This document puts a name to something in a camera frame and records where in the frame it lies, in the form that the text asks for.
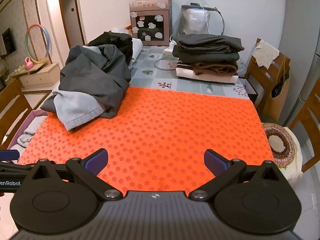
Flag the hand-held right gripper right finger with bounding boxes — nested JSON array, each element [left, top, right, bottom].
[[189, 149, 288, 202]]

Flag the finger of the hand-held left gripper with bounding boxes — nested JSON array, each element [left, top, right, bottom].
[[0, 149, 20, 162], [0, 163, 37, 173]]

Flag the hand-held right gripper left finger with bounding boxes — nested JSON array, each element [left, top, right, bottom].
[[25, 148, 123, 202]]

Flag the dark grey pants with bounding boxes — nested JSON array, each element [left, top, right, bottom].
[[40, 44, 131, 120]]

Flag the wooden chair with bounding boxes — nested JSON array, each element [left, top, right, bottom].
[[244, 38, 292, 120], [0, 79, 33, 150]]

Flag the pink storage box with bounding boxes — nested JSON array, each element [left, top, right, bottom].
[[7, 109, 49, 157]]

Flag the light blue garment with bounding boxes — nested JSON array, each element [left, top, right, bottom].
[[53, 89, 105, 132]]

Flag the orange patterned mat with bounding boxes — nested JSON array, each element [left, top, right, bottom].
[[17, 86, 275, 193]]

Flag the round woven cushion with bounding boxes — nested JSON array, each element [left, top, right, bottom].
[[261, 122, 296, 168]]

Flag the white padded stool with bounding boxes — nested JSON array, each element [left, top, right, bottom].
[[280, 126, 303, 187]]

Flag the black box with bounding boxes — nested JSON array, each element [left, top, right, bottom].
[[244, 77, 259, 103]]

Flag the grey patterned tablecloth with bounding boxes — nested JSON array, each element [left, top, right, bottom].
[[126, 44, 250, 100]]

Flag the folded white striped garment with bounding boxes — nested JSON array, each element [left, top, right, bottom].
[[176, 64, 239, 84]]

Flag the brown paper bag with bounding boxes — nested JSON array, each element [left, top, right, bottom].
[[264, 56, 292, 121]]

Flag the low beige cabinet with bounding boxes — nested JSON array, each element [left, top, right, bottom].
[[9, 62, 61, 88]]

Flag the folded brown garment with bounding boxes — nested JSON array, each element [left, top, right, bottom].
[[191, 60, 238, 76]]

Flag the folded dark grey garment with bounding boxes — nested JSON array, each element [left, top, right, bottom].
[[172, 33, 245, 62]]

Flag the white cloth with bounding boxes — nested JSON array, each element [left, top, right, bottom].
[[252, 40, 280, 68]]

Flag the black garment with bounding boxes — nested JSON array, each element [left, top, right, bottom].
[[87, 31, 133, 64]]

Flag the white power strip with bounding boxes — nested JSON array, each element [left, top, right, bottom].
[[164, 41, 178, 55]]

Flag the colourful hula hoop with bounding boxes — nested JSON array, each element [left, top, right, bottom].
[[24, 23, 51, 63]]

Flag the clear plastic bag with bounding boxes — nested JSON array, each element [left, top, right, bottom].
[[178, 0, 211, 36]]

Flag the brown wooden door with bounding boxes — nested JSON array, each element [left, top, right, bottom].
[[56, 0, 87, 47]]

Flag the pink water dispenser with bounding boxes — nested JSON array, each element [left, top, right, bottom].
[[129, 0, 173, 47]]

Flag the black wall television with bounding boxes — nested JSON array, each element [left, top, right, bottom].
[[1, 27, 17, 55]]

